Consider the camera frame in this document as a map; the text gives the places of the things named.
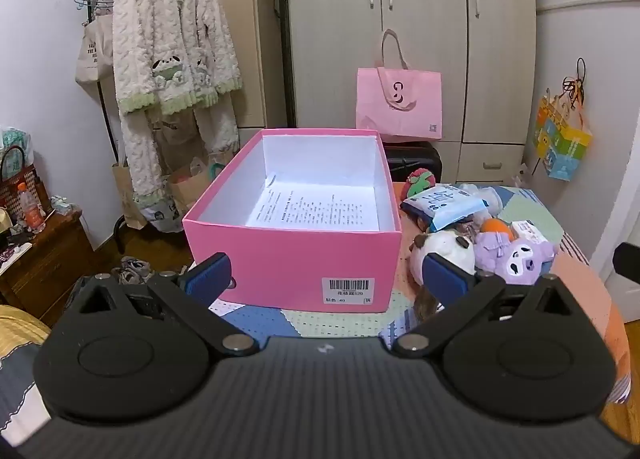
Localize orange ball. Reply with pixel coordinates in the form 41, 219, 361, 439
480, 218, 513, 242

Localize strawberry plush toy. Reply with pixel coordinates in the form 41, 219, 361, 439
404, 168, 438, 200

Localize white brown plush toy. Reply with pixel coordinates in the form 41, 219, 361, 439
409, 229, 477, 322

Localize pink tote bag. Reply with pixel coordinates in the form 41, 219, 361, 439
356, 29, 443, 142

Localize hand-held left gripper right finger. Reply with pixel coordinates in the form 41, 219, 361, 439
390, 254, 581, 359

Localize printed paper sheet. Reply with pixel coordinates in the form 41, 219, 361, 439
245, 174, 381, 231

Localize black suitcase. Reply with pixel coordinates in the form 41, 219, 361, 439
385, 141, 443, 184

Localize green patterned plastic packet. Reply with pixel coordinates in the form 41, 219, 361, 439
0, 126, 33, 164

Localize pink cardboard box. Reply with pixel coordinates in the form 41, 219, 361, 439
181, 128, 403, 314

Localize black clothes rack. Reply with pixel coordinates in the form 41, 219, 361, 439
86, 0, 201, 255

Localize purple panda plush toy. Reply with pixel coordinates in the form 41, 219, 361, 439
472, 231, 556, 286

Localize pair of shoes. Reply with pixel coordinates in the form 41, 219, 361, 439
111, 255, 173, 285

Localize orange drink bottle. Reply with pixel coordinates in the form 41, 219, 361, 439
17, 182, 47, 234

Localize beige wardrobe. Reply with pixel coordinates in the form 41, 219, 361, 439
277, 0, 538, 184

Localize yellow grey bed blanket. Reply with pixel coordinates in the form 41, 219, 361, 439
0, 304, 56, 445

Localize woven basket bag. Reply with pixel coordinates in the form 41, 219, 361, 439
0, 146, 41, 212

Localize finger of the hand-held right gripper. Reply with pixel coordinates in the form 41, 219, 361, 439
614, 241, 640, 285

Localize colourful paper gift bag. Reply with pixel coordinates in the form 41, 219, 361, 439
532, 59, 593, 182

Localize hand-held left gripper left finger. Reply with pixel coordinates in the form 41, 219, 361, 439
65, 252, 261, 358

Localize white plastic bag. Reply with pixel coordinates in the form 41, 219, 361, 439
457, 183, 503, 214

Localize brown paper bag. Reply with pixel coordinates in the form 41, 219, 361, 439
165, 156, 236, 217
111, 159, 148, 230

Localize wooden nightstand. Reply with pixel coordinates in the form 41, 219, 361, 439
0, 209, 96, 327

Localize fluffy cream pajama pants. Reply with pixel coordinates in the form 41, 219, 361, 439
120, 91, 241, 235

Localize beige canvas tote bag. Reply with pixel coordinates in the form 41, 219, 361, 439
75, 0, 118, 84

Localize blue white wet wipes packet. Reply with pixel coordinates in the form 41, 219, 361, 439
400, 185, 483, 232

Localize patchwork tablecloth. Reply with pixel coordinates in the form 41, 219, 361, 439
207, 184, 632, 405

